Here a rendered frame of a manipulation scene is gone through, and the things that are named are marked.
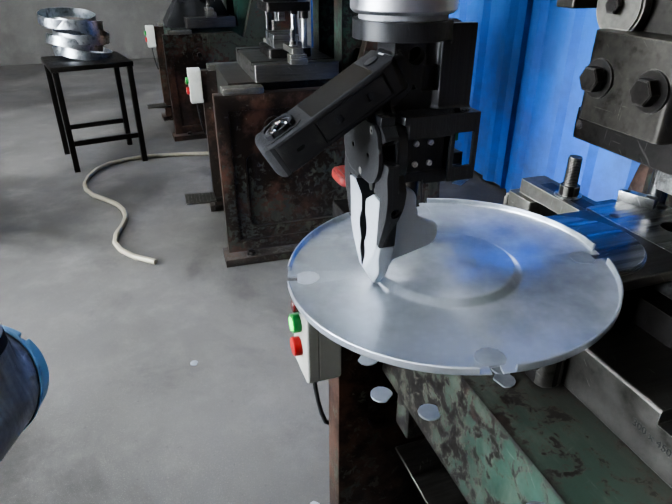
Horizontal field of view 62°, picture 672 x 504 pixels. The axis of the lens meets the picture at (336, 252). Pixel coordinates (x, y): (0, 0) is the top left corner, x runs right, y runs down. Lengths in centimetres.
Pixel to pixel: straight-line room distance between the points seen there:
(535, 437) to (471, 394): 8
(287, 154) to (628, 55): 31
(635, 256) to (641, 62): 17
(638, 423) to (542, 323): 15
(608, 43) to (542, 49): 206
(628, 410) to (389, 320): 24
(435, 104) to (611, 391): 31
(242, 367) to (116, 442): 38
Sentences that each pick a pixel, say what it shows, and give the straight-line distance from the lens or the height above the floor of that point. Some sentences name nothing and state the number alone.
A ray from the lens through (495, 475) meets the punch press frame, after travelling 61.
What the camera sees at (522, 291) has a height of 78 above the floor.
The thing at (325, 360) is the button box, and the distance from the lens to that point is 79.
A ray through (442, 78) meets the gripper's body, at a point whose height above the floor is 96.
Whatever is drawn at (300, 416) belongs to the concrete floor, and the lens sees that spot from 148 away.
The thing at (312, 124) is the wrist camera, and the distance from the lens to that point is 39.
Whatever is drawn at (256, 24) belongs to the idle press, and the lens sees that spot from 375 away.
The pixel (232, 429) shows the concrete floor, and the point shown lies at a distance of 147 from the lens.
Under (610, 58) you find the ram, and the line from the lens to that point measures 58.
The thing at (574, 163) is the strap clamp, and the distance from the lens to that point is 78.
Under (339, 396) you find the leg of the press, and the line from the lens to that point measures 87.
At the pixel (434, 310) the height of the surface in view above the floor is 78.
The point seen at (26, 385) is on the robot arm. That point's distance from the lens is 70.
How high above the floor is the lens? 103
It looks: 28 degrees down
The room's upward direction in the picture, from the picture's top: straight up
